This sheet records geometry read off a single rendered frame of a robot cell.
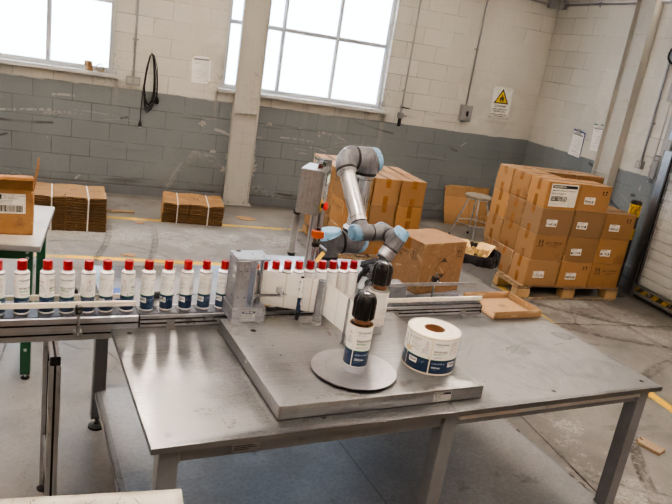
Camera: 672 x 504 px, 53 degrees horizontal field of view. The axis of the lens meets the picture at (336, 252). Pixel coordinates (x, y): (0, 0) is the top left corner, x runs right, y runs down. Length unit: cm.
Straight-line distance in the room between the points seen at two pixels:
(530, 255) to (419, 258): 318
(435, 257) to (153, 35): 531
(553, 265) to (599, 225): 58
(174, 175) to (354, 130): 228
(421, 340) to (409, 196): 408
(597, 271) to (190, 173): 466
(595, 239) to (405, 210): 183
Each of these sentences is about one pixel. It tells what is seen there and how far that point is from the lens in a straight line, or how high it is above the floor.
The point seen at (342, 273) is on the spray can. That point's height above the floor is 104.
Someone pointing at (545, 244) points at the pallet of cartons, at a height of 55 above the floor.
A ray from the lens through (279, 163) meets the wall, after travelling 834.
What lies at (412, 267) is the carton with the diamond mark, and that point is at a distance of 339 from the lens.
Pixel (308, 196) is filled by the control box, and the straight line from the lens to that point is 278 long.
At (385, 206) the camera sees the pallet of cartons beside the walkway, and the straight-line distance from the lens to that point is 638.
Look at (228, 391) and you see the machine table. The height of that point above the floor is 83.
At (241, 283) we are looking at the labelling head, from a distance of 261.
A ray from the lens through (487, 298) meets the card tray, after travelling 363.
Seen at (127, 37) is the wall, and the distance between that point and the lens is 799.
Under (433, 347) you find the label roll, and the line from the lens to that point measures 246.
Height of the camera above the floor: 195
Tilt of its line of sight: 16 degrees down
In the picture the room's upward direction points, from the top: 9 degrees clockwise
